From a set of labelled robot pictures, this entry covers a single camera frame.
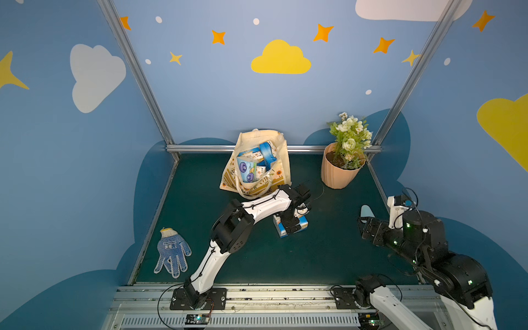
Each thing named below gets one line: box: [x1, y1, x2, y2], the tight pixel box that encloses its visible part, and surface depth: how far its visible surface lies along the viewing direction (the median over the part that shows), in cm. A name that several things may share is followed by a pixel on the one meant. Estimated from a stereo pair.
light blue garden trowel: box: [360, 204, 376, 218], surface depth 100 cm
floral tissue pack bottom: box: [259, 140, 278, 168], surface depth 100 cm
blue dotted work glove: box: [154, 227, 192, 279], surface depth 86 cm
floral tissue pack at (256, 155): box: [247, 147, 265, 164], surface depth 101 cm
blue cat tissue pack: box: [236, 157, 258, 183], surface depth 88 cm
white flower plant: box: [327, 112, 373, 170], surface depth 95 cm
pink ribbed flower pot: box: [321, 142, 367, 190], surface depth 101 cm
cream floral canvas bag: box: [220, 128, 293, 200], surface depth 93 cm
